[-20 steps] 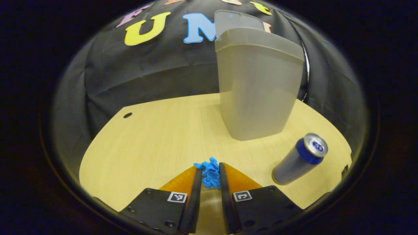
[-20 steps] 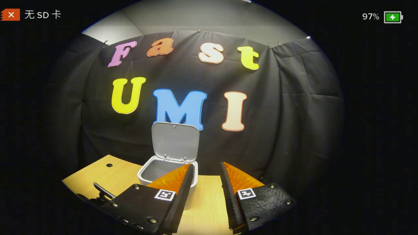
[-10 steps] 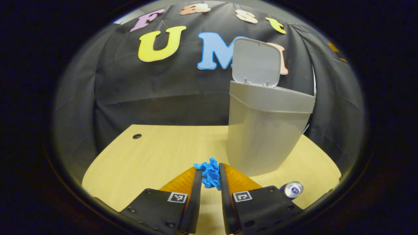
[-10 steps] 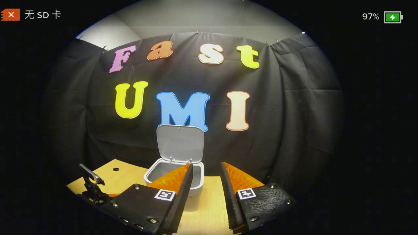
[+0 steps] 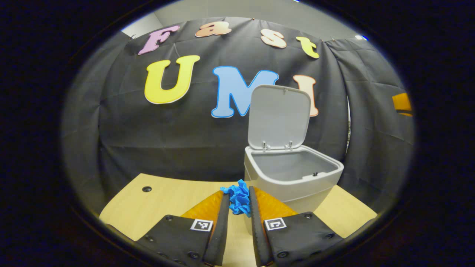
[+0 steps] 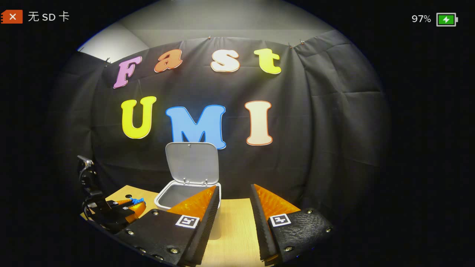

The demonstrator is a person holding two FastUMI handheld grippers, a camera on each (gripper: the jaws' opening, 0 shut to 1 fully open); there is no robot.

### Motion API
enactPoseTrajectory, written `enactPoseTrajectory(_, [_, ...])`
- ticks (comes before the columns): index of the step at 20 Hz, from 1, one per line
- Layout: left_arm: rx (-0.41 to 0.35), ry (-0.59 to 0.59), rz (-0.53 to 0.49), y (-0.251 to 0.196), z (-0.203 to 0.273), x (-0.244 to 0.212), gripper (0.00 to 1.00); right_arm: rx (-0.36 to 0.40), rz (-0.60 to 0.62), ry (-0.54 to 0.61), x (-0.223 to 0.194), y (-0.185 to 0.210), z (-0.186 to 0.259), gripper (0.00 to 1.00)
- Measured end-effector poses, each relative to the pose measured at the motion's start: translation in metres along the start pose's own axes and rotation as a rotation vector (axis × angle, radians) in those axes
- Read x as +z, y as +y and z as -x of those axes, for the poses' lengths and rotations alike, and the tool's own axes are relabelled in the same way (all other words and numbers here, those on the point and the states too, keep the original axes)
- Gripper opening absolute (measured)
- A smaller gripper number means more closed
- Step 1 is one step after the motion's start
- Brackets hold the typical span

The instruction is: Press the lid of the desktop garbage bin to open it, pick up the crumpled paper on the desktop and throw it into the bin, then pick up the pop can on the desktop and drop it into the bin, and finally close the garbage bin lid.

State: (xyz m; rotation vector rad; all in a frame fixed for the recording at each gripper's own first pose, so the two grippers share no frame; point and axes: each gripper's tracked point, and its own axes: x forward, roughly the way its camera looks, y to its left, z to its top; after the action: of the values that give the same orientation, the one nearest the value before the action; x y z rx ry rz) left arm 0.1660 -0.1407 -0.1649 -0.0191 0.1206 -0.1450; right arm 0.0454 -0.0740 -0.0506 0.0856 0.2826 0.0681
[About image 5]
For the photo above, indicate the small ceiling light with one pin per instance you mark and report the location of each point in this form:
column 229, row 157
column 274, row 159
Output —
column 361, row 37

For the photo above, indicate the white desktop garbage bin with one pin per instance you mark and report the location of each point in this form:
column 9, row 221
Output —
column 278, row 118

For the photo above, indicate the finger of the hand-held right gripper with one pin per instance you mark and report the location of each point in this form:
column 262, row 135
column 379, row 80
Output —
column 402, row 103

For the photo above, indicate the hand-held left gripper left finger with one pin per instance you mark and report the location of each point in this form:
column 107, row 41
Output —
column 219, row 237

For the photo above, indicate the black backdrop cloth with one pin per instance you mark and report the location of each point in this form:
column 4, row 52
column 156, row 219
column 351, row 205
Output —
column 122, row 141

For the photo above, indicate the wooden desktop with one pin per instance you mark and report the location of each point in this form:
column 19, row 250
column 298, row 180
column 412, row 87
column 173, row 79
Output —
column 167, row 200

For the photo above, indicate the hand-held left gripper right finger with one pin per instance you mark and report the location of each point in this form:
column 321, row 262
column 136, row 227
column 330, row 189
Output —
column 258, row 237

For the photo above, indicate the blue paper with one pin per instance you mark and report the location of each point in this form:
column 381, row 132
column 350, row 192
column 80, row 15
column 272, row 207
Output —
column 239, row 200

